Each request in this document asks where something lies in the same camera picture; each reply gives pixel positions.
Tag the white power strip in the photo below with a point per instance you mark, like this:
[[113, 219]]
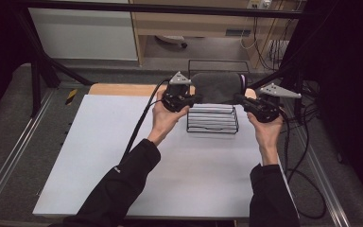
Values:
[[260, 3]]

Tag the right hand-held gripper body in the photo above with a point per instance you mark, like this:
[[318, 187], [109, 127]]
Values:
[[264, 105]]

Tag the white cabinet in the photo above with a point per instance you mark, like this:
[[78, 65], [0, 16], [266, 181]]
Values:
[[85, 34]]

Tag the white chair base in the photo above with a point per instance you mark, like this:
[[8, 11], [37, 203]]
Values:
[[171, 39]]

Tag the wooden table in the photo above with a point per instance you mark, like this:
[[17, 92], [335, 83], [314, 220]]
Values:
[[123, 90]]

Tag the person's right hand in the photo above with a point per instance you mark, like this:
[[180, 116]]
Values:
[[267, 135]]

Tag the light wooden desk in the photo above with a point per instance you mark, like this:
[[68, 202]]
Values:
[[195, 22]]

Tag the person's left hand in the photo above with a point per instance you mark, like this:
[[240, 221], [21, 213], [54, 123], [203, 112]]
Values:
[[165, 121]]

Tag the white table mat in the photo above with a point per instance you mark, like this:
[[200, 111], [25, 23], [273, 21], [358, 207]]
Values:
[[85, 157]]

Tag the dark grey cloth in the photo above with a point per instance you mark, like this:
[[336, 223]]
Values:
[[217, 88]]

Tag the black metal frame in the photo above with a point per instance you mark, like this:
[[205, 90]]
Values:
[[170, 8]]

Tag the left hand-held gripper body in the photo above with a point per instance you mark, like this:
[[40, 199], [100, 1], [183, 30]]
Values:
[[178, 94]]

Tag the aluminium floor rail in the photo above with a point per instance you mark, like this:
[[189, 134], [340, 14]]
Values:
[[324, 176], [15, 151]]

